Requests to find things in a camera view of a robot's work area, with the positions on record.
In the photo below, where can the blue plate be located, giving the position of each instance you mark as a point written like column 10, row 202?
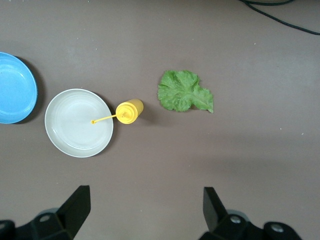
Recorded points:
column 13, row 87

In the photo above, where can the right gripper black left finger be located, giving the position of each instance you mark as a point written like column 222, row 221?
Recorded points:
column 72, row 215

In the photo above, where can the beige plate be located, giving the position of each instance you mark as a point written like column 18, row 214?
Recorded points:
column 75, row 135

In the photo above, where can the yellow mustard squeeze bottle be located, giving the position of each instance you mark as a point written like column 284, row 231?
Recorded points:
column 128, row 111

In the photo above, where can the green lettuce leaf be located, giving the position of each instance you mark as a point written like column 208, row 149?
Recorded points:
column 181, row 92

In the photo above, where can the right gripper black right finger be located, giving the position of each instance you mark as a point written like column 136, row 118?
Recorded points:
column 220, row 220

